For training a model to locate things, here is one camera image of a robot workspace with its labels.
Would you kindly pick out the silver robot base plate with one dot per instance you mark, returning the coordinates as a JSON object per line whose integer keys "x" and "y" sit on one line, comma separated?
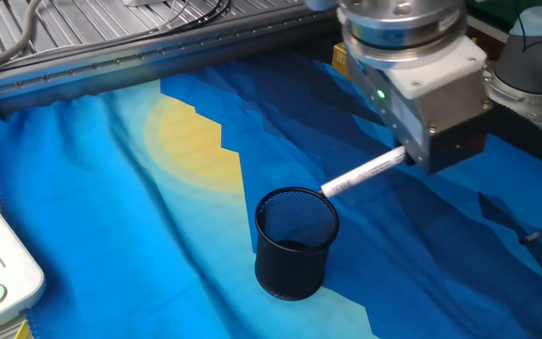
{"x": 525, "y": 106}

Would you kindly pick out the silver aluminium rail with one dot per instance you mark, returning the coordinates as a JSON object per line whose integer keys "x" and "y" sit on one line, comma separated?
{"x": 111, "y": 63}

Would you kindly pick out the white marker pen black cap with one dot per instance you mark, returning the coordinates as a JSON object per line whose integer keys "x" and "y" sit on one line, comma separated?
{"x": 360, "y": 176}

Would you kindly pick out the blue mountain print cloth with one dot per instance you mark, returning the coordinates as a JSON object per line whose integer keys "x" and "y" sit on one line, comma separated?
{"x": 111, "y": 212}

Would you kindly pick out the yellow plastic holder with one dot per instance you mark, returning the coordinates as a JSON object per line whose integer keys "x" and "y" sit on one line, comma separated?
{"x": 22, "y": 330}

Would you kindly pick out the black mesh pen holder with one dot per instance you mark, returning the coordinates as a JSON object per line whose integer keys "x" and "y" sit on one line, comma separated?
{"x": 290, "y": 278}

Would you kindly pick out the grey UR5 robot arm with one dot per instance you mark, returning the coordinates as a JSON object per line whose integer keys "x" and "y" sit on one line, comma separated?
{"x": 525, "y": 61}

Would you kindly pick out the silver Schunk gripper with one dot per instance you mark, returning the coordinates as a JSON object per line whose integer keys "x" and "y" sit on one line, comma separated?
{"x": 450, "y": 117}

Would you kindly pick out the yellow tissue box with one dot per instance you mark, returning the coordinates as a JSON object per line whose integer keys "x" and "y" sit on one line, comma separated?
{"x": 339, "y": 61}

